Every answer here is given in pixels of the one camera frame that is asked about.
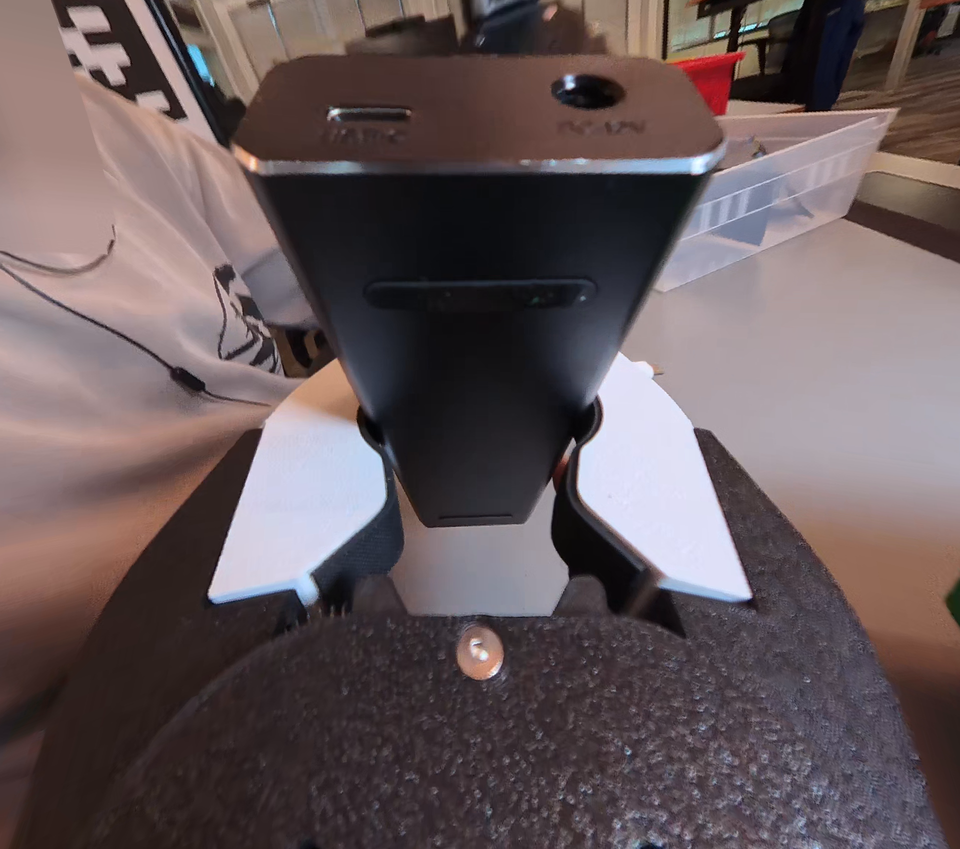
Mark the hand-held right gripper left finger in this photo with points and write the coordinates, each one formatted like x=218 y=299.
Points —
x=300 y=489

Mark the red plastic bin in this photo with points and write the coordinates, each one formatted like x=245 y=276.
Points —
x=709 y=80

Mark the green plastic bin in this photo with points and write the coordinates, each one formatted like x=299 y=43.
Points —
x=954 y=601

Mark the black framed marker sign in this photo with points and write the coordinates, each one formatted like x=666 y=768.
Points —
x=97 y=24

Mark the dark grey usb hub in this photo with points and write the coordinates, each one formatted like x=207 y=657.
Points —
x=480 y=226

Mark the dark blue jacket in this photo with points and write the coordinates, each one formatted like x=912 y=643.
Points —
x=832 y=31

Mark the clear plastic bin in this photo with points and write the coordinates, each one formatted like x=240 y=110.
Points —
x=787 y=189

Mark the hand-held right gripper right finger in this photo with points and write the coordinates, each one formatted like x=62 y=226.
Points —
x=660 y=489

